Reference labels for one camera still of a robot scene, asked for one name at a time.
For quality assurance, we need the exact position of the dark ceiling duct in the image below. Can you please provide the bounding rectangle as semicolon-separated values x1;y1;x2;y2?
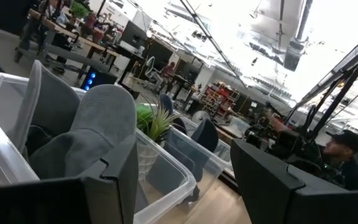
283;0;314;72

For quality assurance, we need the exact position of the black office monitor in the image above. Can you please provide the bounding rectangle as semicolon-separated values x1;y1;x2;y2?
120;20;148;50

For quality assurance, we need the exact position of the white office chair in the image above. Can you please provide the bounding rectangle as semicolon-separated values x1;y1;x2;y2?
143;55;163;90

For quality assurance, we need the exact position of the red shelf rack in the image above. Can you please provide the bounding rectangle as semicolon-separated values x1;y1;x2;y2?
202;82;241;118

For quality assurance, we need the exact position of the long wooden desk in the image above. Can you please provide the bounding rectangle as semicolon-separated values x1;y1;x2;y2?
28;8;122;78

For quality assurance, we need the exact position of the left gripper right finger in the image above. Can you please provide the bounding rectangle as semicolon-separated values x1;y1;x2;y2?
230;139;358;224

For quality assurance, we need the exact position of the green plant in patterned pot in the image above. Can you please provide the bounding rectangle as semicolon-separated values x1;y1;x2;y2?
135;95;181;183

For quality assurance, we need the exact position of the black camera rig frame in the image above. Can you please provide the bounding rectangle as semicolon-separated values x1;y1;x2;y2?
286;26;358;139

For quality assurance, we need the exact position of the light grey cap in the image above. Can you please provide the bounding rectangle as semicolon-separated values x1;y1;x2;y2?
29;83;137;180

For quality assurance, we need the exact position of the black computer with blue lights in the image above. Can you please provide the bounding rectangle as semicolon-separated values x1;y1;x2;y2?
80;68;119;91

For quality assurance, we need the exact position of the person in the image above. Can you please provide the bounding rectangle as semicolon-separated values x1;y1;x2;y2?
160;61;177;91
320;129;358;191
14;0;63;65

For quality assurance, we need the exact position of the green desk plant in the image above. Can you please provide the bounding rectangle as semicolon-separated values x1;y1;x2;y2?
70;1;90;19

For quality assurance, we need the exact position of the round grey fan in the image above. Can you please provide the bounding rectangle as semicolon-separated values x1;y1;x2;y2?
192;110;211;126

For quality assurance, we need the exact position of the clear plastic bin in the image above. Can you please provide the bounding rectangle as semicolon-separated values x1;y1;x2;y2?
147;107;252;206
0;68;198;224

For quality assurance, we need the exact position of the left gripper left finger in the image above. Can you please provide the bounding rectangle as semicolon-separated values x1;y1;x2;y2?
0;133;140;224

